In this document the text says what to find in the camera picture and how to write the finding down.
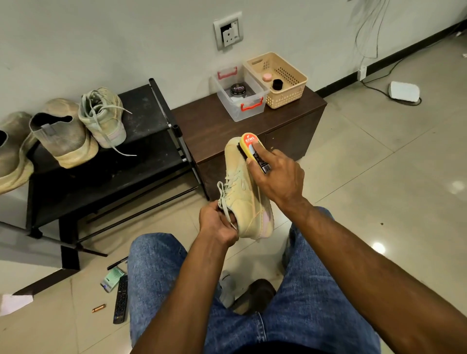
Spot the dark brown wooden cabinet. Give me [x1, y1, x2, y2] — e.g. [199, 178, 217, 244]
[170, 86, 328, 201]

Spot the black remote control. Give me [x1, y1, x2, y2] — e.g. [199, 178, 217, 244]
[112, 273, 129, 325]

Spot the white cable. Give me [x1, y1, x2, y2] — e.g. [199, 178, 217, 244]
[354, 0, 422, 107]

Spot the pale green lace-up shoe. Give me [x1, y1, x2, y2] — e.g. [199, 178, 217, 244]
[78, 88, 137, 157]
[217, 137, 275, 241]

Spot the worn tan slip-on shoe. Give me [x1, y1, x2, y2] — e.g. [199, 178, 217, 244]
[29, 98, 99, 169]
[0, 111, 36, 195]

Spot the person's left forearm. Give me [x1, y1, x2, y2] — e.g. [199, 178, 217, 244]
[131, 237, 231, 354]

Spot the green paper packet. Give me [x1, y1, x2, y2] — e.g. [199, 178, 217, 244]
[101, 265, 127, 293]

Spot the clear plastic storage box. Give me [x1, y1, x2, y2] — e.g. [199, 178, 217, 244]
[212, 64, 269, 122]

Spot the black pen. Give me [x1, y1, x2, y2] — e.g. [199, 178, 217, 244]
[107, 255, 129, 271]

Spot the black metal shoe rack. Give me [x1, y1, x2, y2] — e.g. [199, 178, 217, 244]
[0, 77, 207, 296]

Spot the person's right hand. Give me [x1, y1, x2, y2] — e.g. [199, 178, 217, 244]
[247, 148, 307, 216]

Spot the person's right forearm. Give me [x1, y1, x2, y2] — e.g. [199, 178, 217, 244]
[288, 198, 467, 354]

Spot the person's right leg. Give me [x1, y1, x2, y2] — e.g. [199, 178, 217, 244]
[255, 207, 382, 354]

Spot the person's left hand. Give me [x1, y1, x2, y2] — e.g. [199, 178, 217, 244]
[198, 200, 240, 250]

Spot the white paper sheet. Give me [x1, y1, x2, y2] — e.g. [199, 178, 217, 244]
[0, 294, 35, 317]

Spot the white router box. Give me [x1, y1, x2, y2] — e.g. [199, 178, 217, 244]
[388, 80, 423, 105]

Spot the beige plastic basket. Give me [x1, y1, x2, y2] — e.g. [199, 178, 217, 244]
[244, 52, 309, 109]

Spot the white wall socket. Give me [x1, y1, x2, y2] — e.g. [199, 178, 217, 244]
[212, 11, 245, 51]

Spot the black orange shoe brush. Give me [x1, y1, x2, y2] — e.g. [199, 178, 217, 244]
[238, 132, 272, 175]

